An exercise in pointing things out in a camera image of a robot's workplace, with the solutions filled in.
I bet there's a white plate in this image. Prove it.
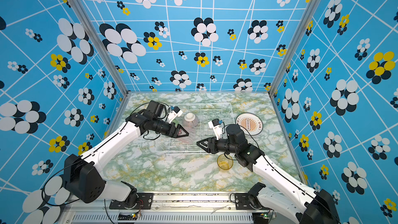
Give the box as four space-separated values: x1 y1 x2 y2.
235 113 263 136

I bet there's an aluminium front rail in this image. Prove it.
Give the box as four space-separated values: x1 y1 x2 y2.
59 189 295 224

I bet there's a yellow glass tumbler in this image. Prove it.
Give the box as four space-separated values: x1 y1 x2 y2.
217 153 234 171

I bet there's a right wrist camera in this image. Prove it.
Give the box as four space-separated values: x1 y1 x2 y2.
208 118 222 140

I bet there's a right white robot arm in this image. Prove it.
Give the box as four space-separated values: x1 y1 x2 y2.
197 124 340 224

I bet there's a white wire dish rack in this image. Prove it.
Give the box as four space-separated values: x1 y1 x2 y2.
155 103 235 155

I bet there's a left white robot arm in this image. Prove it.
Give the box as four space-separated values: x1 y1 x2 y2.
63 101 189 209

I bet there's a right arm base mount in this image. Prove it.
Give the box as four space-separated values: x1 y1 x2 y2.
234 193 261 210

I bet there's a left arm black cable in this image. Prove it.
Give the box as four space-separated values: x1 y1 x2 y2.
41 164 75 206

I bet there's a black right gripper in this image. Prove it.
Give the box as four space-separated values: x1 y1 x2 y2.
197 135 239 156

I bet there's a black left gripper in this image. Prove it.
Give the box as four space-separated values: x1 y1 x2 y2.
153 119 190 138

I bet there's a pink glass tumbler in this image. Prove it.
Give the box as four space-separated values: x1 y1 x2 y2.
177 131 196 145

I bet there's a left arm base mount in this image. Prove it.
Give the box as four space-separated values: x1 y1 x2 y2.
109 192 154 210

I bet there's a striped ceramic bowl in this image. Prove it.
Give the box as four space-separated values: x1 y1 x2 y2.
182 112 199 128

